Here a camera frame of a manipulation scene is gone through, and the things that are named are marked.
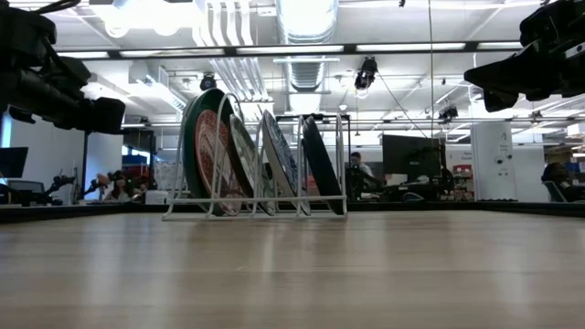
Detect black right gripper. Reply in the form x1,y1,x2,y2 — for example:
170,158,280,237
463,0,585,113

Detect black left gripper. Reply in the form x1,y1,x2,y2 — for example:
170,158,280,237
0,54,127,136

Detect large green plate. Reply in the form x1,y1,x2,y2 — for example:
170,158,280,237
181,88,243,216

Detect red chevron pattern plate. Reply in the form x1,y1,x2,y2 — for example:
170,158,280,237
194,109,244,218

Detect olive leaf pattern plate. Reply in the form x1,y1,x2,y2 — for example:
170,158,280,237
228,113,278,217

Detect white wire dish rack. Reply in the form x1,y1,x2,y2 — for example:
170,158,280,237
162,90,349,222

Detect blue patterned plate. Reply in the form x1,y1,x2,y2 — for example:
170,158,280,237
261,109,313,217

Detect dark blue glossy plate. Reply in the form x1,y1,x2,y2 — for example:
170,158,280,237
301,115,347,216

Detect black background stand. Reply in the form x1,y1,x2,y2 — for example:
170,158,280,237
81,127,156,202

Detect white pillar with sign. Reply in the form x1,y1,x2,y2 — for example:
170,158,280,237
470,121,516,201

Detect person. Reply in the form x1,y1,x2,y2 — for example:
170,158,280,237
98,170,150,203
540,162,585,203
347,151,380,200

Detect black computer monitor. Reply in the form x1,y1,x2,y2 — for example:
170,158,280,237
382,133,448,184
0,145,29,179

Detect thin hanging cable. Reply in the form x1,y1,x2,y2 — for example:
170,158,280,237
427,0,433,138

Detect black aluminium table frame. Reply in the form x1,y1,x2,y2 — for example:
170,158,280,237
0,199,585,225

